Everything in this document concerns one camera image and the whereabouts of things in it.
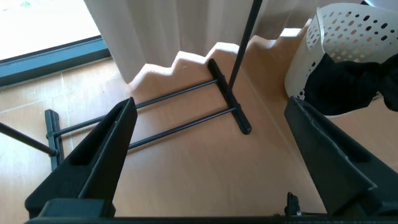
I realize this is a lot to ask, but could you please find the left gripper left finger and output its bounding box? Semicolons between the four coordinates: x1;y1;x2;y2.
24;96;138;218

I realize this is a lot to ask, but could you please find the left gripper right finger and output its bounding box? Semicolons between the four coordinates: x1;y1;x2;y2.
284;95;398;217

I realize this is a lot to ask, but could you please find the window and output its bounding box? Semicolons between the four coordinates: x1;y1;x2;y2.
0;0;112;88

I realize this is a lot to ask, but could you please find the black clothes rack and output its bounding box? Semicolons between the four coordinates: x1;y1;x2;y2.
0;0;264;172

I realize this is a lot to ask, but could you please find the beige curtain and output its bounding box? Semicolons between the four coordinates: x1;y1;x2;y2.
83;0;364;84

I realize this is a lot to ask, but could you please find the white laundry basket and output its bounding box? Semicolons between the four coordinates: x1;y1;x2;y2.
284;2;398;118

